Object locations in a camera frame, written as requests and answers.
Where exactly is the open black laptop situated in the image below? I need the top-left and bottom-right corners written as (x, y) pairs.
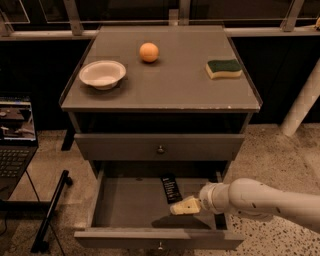
top-left (0, 95), bottom-right (38, 201)

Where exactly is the metal window railing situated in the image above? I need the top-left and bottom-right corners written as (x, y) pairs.
top-left (0, 0), bottom-right (320, 40)

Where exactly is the white paper bowl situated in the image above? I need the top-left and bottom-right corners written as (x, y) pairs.
top-left (79, 60), bottom-right (126, 90)

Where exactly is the open grey middle drawer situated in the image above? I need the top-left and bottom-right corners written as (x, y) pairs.
top-left (74, 173), bottom-right (244, 250)

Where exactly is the yellow green sponge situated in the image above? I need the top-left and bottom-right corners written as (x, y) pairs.
top-left (206, 59), bottom-right (242, 79)

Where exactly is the orange ball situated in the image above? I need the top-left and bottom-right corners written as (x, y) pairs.
top-left (139, 43), bottom-right (159, 63)

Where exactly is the grey drawer cabinet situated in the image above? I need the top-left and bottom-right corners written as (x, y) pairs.
top-left (61, 26), bottom-right (261, 178)

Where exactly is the black rxbar chocolate wrapper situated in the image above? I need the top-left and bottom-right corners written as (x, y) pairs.
top-left (161, 175), bottom-right (182, 204)

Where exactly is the closed grey top drawer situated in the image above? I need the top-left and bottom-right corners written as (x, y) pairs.
top-left (75, 133), bottom-right (244, 161)

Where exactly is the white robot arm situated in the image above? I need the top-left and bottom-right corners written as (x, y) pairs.
top-left (170, 178), bottom-right (320, 233)

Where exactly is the black stand leg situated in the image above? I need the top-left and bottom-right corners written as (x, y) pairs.
top-left (31, 170), bottom-right (73, 253)

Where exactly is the white pillar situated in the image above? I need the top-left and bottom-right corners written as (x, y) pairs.
top-left (280, 65), bottom-right (320, 137)

